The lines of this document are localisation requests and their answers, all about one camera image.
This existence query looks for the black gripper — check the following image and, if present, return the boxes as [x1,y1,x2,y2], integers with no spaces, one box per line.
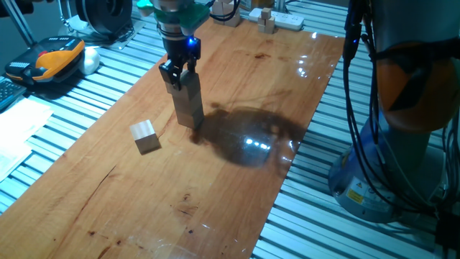
[158,34,202,91]

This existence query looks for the stacked wooden block pile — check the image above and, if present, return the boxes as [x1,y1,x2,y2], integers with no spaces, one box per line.
[211,0,242,28]

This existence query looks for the white computer mouse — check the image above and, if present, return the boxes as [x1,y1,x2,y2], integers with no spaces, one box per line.
[78,47,101,76]

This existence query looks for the black round spool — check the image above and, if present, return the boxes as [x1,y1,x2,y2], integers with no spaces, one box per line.
[74,0,134,37]

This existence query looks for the small stacked wood pieces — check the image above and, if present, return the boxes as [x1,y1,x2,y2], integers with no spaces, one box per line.
[257,6,277,35]

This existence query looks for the white power strip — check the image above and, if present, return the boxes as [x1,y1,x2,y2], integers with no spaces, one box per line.
[248,7,305,32]

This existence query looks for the thin grey metal rod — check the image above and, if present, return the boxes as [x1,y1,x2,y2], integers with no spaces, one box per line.
[57,0,73,24]

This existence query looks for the orange and black teach pendant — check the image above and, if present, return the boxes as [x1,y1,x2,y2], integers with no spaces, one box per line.
[4,35,86,86]

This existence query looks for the glossy brown wooden board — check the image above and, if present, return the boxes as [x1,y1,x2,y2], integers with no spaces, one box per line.
[0,12,346,259]

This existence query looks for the grey metal strut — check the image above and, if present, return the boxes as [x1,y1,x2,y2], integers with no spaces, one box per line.
[1,0,37,47]

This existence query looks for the black computer keyboard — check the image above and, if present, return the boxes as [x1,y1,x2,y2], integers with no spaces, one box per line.
[0,75,28,111]

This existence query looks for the white paper sheets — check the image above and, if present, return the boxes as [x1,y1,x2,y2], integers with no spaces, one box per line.
[0,96,55,183]

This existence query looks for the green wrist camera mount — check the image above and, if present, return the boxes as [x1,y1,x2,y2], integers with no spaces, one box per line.
[136,0,211,37]

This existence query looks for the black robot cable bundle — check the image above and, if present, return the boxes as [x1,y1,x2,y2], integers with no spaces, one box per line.
[204,0,460,217]

